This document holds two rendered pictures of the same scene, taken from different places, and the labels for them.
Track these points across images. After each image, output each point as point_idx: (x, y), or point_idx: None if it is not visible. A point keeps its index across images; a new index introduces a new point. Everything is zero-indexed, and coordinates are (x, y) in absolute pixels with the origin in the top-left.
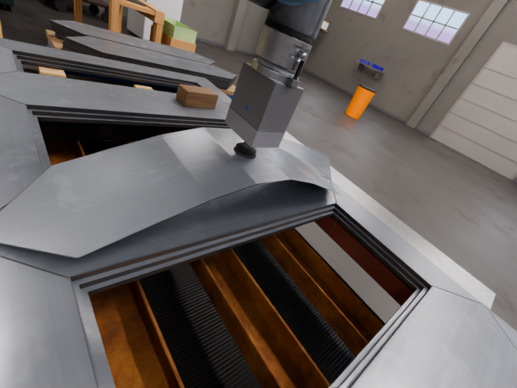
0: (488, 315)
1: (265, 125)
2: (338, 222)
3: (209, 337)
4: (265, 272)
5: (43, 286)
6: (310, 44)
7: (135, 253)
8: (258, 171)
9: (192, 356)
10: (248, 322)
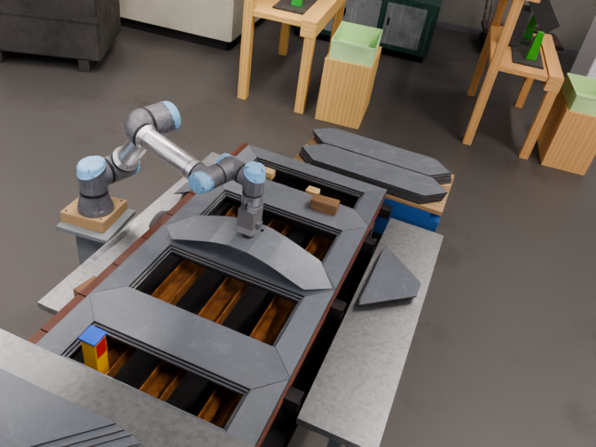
0: (280, 377)
1: (239, 223)
2: None
3: None
4: None
5: (164, 242)
6: (250, 198)
7: (188, 249)
8: (238, 242)
9: None
10: (215, 315)
